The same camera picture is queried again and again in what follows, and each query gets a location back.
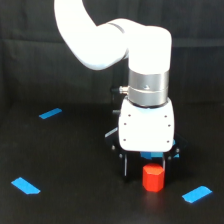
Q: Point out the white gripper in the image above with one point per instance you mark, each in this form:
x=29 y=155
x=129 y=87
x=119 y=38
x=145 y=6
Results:
x=146 y=130

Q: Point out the red hexagonal block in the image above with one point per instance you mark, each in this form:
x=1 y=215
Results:
x=153 y=177

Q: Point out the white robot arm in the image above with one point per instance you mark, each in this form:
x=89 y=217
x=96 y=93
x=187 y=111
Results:
x=146 y=48

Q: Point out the blue tape rectangle patch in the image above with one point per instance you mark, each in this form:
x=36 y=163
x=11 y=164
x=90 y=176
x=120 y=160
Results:
x=151 y=155

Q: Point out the blue tape strip bottom right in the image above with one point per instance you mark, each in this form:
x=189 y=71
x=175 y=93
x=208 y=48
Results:
x=196 y=194

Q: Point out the blue tape strip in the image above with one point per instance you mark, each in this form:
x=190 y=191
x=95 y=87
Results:
x=196 y=194
x=50 y=113
x=25 y=186

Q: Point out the blue tape strip top left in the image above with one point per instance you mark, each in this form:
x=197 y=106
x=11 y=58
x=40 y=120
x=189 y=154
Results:
x=50 y=113

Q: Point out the blue tape strip bottom left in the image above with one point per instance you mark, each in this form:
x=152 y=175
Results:
x=25 y=186

